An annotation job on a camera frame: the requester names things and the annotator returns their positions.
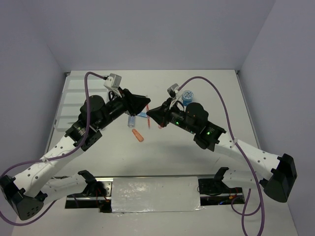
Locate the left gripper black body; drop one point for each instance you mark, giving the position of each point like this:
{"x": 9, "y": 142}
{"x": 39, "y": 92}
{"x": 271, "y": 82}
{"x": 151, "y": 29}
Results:
{"x": 123, "y": 102}

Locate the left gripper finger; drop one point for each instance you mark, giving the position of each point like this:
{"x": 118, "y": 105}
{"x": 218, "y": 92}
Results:
{"x": 140, "y": 99}
{"x": 138, "y": 107}

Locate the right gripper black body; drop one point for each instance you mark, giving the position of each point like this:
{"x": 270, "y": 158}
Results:
{"x": 174, "y": 115}

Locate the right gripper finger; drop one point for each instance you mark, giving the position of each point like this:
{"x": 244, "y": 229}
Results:
{"x": 156, "y": 111}
{"x": 157, "y": 118}

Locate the orange highlighter pen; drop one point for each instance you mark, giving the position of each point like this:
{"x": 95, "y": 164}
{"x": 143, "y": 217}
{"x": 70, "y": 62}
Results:
{"x": 148, "y": 118}

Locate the blue plastic case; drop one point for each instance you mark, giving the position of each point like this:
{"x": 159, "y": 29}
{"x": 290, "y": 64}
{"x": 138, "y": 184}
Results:
{"x": 142, "y": 114}

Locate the orange plastic case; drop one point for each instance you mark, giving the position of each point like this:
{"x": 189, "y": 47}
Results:
{"x": 138, "y": 136}

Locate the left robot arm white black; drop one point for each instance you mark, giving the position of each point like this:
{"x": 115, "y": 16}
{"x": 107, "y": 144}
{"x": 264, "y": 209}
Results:
{"x": 29, "y": 191}

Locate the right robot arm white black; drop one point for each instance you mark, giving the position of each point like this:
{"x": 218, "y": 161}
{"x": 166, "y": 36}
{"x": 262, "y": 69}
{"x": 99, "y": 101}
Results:
{"x": 276, "y": 174}

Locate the clear spray bottle blue cap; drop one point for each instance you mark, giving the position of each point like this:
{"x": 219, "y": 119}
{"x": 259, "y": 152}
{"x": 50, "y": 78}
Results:
{"x": 131, "y": 121}

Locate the blue paint jar far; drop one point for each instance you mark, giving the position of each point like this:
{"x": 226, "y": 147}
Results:
{"x": 187, "y": 97}

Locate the white compartment tray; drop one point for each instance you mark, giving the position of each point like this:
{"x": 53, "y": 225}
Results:
{"x": 73, "y": 97}

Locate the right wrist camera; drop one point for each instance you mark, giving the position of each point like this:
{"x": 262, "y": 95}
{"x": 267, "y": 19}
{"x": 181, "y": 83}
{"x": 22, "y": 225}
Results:
{"x": 173, "y": 90}

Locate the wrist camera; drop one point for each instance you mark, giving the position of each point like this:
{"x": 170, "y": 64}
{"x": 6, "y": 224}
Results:
{"x": 112, "y": 81}
{"x": 173, "y": 90}

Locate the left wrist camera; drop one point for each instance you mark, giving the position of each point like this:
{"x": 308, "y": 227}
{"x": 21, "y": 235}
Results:
{"x": 112, "y": 81}

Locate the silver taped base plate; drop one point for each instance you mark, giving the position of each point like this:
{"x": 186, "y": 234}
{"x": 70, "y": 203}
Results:
{"x": 155, "y": 194}

